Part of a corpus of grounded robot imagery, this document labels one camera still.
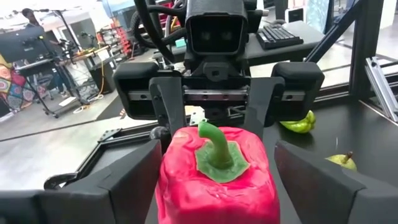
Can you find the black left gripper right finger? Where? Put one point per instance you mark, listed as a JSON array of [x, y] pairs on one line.
[[311, 186]]

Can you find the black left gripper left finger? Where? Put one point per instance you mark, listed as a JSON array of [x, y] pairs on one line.
[[124, 186]]

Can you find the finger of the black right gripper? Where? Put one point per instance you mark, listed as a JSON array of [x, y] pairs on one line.
[[169, 102], [264, 102]]

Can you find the green pear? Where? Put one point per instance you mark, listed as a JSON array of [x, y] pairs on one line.
[[343, 161]]

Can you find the red bell pepper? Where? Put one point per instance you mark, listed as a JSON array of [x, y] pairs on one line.
[[217, 193]]

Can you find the black desk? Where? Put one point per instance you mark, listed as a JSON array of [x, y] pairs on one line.
[[295, 49]]

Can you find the black computer keyboard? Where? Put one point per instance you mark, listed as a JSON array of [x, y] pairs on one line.
[[278, 36]]

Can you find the green chili pepper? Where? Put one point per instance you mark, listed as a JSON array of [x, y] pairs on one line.
[[300, 124]]

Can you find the black table clamp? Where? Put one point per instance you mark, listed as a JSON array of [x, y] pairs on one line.
[[59, 182]]

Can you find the silver aluminium extrusion bar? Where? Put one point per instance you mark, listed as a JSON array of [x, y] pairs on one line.
[[381, 87]]

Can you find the red parts rack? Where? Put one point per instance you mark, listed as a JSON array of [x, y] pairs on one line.
[[116, 37]]

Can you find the cluttered workbench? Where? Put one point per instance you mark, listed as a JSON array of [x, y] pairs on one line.
[[90, 59]]

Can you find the colourful patchwork quilt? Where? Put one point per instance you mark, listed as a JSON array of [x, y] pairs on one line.
[[14, 90]]

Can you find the black cart with screen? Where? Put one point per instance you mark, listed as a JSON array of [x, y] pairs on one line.
[[23, 46]]

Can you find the person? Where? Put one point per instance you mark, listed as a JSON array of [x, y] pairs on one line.
[[29, 17]]

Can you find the silver metal bracket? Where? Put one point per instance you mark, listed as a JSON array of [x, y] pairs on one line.
[[197, 116]]

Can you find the black aluminium table frame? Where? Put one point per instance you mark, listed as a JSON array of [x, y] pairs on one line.
[[367, 46]]

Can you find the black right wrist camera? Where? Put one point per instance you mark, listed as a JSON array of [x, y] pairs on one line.
[[217, 31]]

